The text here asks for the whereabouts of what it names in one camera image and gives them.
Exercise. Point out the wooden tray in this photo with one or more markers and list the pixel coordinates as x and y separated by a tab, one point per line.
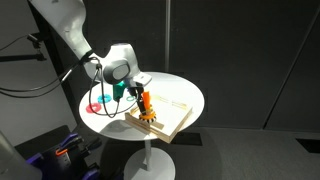
173	120

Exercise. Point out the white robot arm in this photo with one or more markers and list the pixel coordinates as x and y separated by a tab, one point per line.
70	26

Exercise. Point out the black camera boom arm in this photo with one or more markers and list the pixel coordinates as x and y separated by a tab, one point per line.
20	57

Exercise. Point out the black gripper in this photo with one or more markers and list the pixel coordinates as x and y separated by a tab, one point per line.
136	92

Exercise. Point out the white vertical pole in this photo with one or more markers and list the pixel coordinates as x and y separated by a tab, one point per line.
167	33

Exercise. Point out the blue black cart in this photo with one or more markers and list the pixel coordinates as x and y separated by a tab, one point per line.
63	163

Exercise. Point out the white table pedestal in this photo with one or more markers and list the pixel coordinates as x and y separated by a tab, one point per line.
150	166

